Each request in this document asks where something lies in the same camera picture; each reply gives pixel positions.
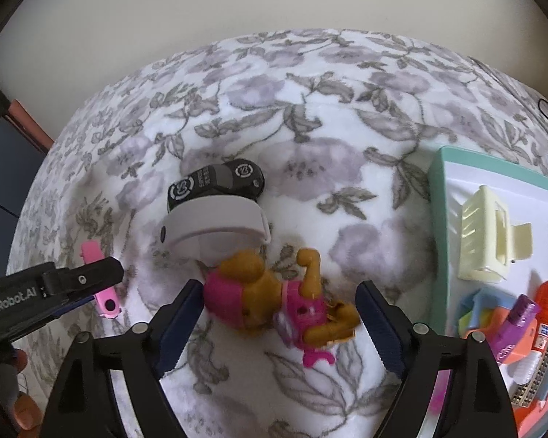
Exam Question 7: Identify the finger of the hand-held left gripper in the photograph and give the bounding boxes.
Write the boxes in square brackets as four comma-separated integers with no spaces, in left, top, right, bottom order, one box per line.
[43,257,125,304]
[23,295,98,329]

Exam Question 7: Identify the gold patterned harmonica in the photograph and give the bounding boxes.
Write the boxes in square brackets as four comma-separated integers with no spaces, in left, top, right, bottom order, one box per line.
[507,315,548,409]

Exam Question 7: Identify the person's left hand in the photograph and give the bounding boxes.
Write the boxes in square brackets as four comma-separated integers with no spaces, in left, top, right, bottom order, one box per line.
[9,349,44,432]

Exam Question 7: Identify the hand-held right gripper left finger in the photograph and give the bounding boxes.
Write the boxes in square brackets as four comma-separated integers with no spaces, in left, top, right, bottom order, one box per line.
[41,279,205,438]

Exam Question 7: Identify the pink and brown dog toy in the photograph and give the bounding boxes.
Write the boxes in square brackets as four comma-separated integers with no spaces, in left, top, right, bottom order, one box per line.
[203,247,361,368]

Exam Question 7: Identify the purple toothpaste-like tube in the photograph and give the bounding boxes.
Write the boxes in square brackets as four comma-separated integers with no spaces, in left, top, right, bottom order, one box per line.
[491,294,542,366]

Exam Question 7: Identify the pink toy watch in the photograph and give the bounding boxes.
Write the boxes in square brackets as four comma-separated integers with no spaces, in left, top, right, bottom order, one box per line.
[81,242,122,320]

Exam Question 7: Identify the dark red-edged furniture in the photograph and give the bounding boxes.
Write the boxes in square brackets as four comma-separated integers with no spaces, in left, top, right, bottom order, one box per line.
[0,64,56,220]

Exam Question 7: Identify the cream hair claw clip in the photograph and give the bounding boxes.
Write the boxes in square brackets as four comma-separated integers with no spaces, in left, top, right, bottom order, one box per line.
[457,185,533,284]

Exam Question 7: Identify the grey floral blanket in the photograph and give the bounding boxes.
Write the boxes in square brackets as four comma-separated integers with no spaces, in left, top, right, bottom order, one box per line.
[9,30,548,438]

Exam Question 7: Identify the white wristband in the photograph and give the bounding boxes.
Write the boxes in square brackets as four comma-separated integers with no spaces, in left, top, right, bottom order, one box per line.
[159,195,271,261]

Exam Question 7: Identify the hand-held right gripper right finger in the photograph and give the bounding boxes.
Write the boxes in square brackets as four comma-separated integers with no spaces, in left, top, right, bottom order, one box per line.
[355,280,519,438]

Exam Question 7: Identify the teal tray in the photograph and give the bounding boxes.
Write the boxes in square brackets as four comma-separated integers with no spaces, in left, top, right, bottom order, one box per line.
[427,146,548,438]

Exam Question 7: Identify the orange and blue toy knife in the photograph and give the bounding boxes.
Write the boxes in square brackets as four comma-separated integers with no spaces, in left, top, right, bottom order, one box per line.
[457,288,540,366]

